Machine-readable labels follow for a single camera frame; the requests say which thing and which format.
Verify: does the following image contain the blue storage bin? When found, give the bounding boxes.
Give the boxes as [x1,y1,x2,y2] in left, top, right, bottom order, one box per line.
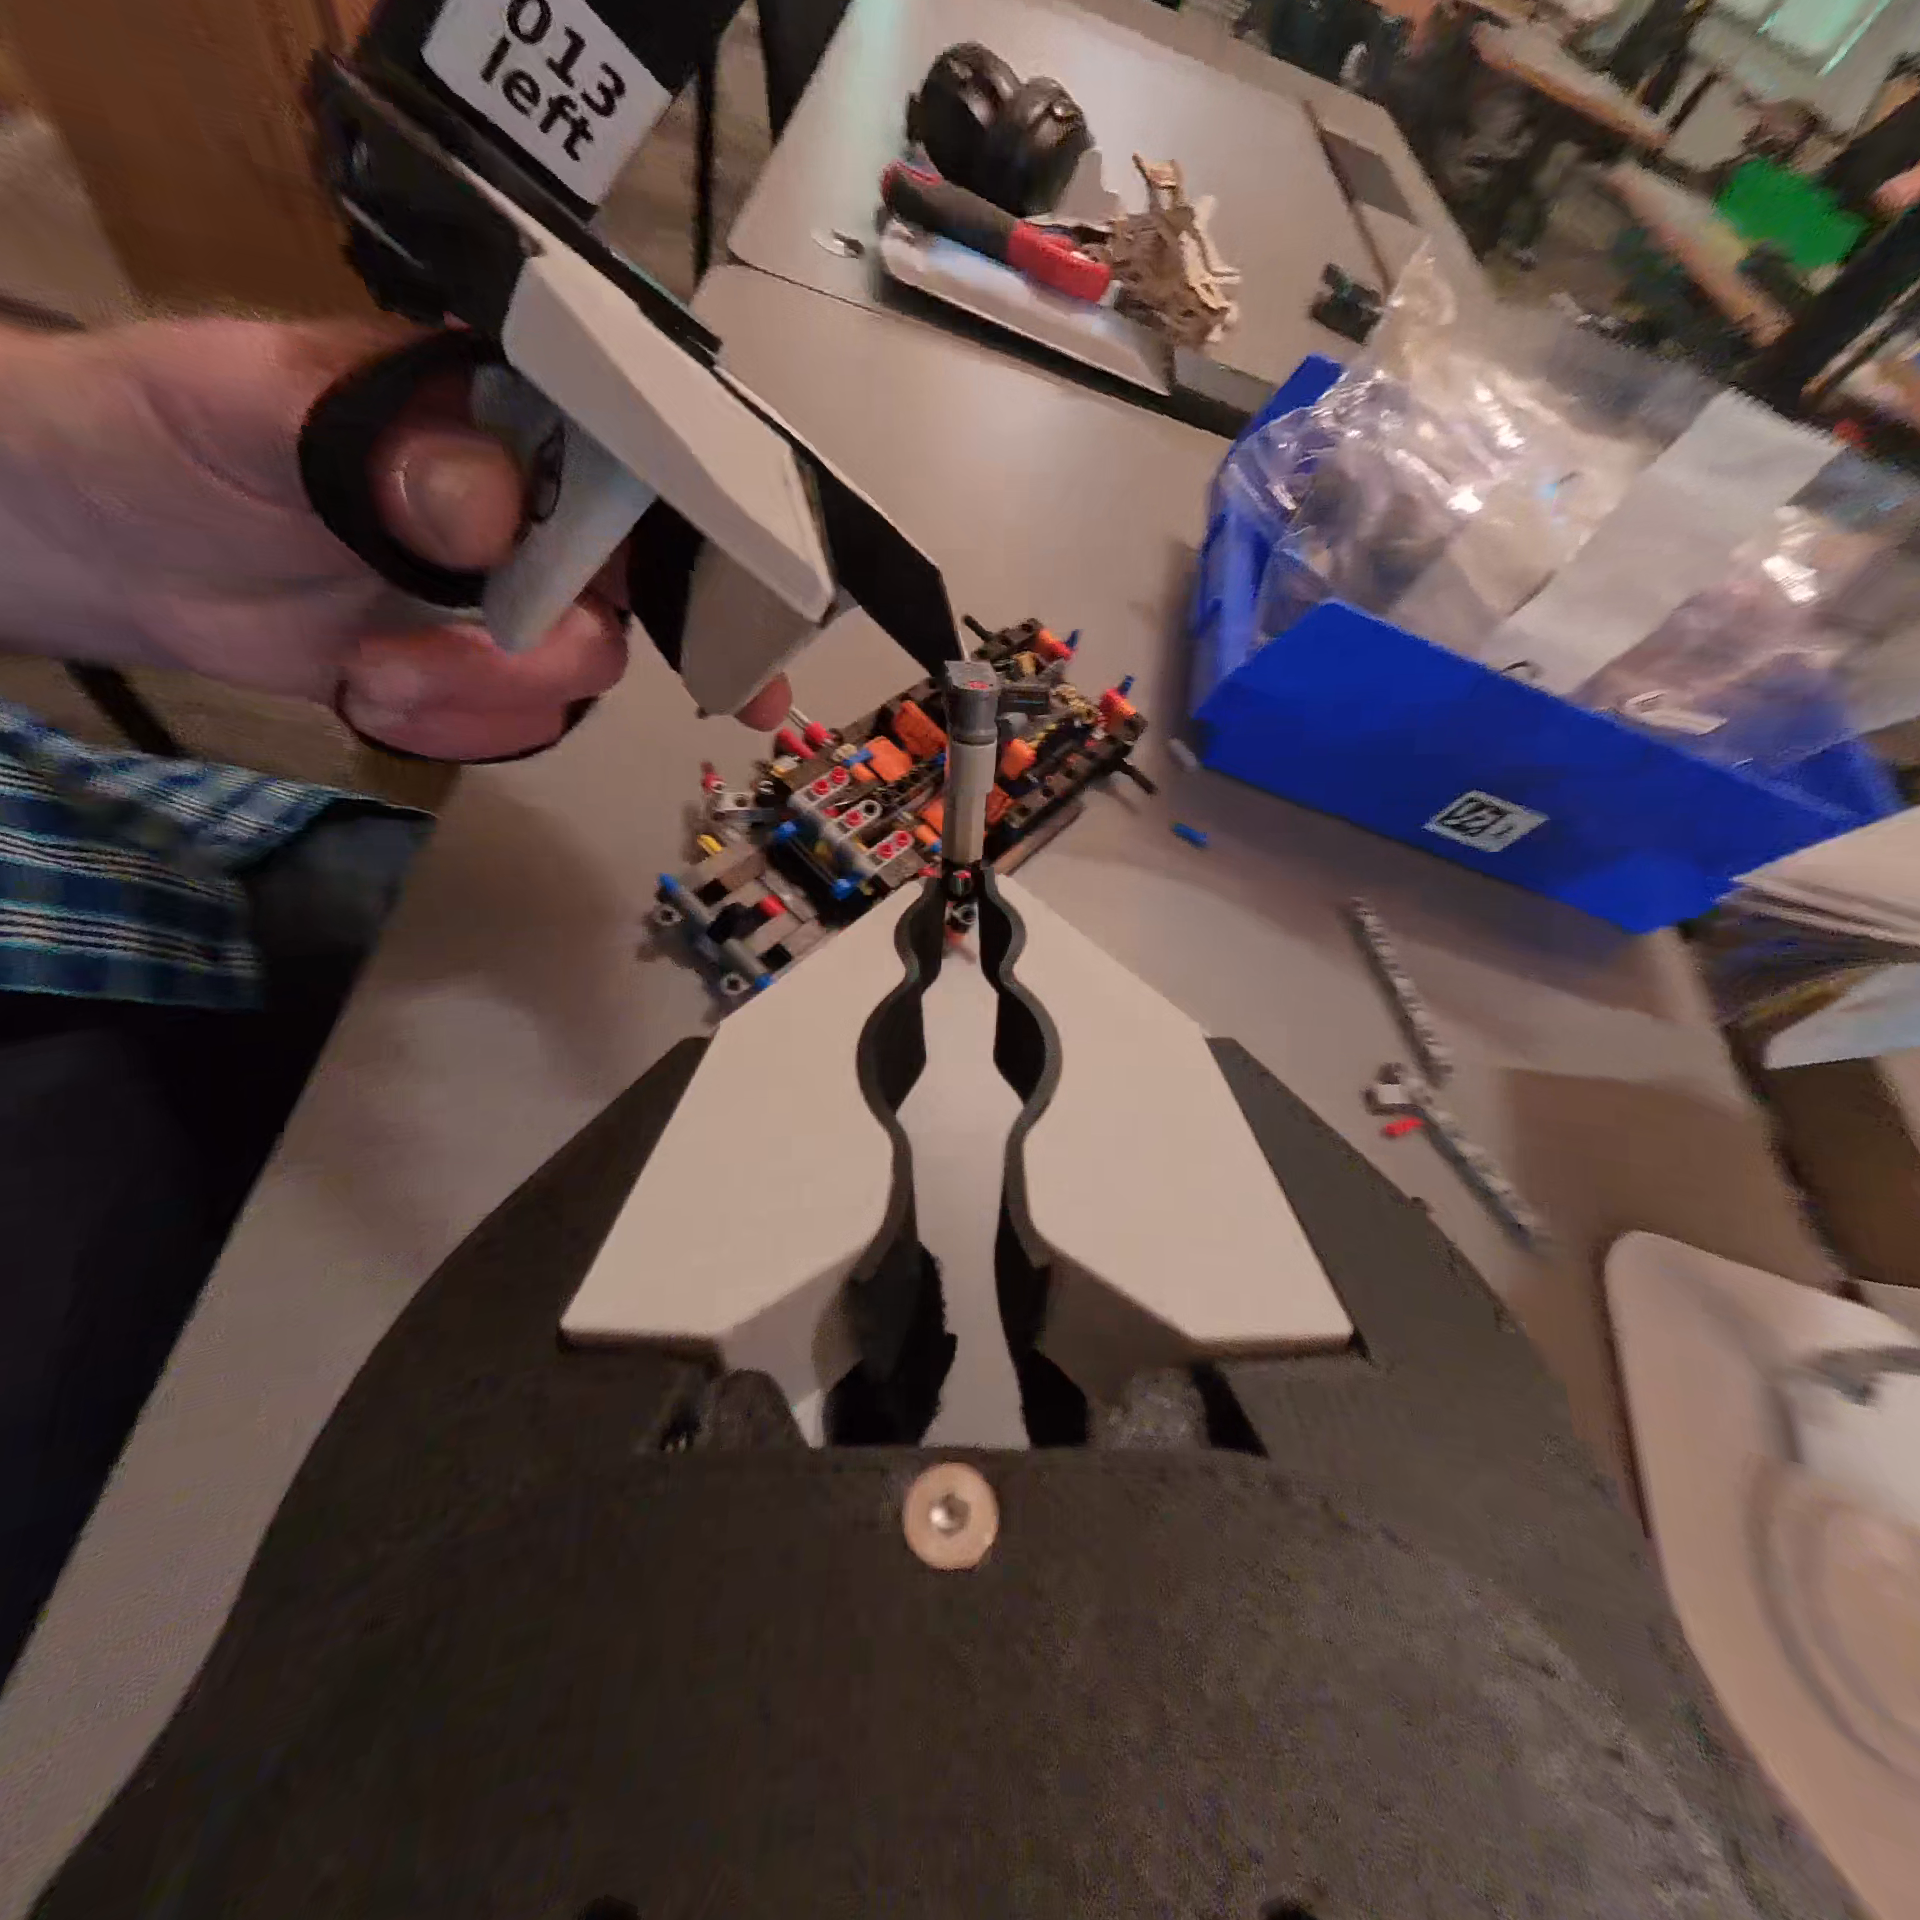
[1185,351,1905,934]

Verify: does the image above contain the green box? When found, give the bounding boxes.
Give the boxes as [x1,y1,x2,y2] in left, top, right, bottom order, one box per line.
[1715,154,1866,274]

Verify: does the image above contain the paper booklet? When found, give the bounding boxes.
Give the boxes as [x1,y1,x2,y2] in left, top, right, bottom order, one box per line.
[1726,809,1920,1069]

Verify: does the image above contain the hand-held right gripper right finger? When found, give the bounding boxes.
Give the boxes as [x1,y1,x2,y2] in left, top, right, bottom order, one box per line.
[971,866,1365,1445]

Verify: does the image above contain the long grey lego liftarm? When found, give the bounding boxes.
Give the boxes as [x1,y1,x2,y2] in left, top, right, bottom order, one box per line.
[1365,1062,1550,1250]

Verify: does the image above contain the wooden pillar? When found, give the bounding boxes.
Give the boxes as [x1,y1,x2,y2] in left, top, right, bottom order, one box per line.
[0,0,395,321]

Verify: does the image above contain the person's left hand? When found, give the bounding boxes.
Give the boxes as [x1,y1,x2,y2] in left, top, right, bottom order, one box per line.
[0,316,798,770]

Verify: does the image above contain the grey lego shock absorber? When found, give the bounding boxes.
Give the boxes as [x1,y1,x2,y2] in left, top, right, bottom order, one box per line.
[940,703,1009,889]

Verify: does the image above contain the lego chassis assembly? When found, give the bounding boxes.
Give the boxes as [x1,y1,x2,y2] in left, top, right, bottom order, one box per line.
[750,613,1161,881]

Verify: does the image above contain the white paper bag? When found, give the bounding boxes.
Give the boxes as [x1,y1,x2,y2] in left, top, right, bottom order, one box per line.
[1476,394,1853,681]

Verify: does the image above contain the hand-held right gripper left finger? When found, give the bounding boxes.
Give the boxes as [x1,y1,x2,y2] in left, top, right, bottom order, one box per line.
[558,877,945,1445]

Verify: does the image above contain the brown wooden model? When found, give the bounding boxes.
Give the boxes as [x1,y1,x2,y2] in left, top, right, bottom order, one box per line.
[1099,154,1251,345]

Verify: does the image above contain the closed silver laptop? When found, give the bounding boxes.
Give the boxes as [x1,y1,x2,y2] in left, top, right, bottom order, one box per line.
[873,211,1278,404]

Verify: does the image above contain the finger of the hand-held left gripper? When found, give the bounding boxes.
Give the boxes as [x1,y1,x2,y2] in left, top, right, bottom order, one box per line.
[596,222,964,671]
[498,244,842,723]

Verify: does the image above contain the red handled pliers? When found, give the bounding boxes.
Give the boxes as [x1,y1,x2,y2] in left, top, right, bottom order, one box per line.
[880,161,1120,305]

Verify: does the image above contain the silver monitor stand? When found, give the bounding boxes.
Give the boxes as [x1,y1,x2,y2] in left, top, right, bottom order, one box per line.
[1602,1230,1920,1920]

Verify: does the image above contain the clear plastic bag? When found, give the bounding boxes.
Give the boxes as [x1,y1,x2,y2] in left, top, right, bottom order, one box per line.
[1242,241,1920,729]

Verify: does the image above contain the black earmuffs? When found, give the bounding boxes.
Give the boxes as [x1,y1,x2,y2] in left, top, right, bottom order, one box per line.
[906,39,1098,222]

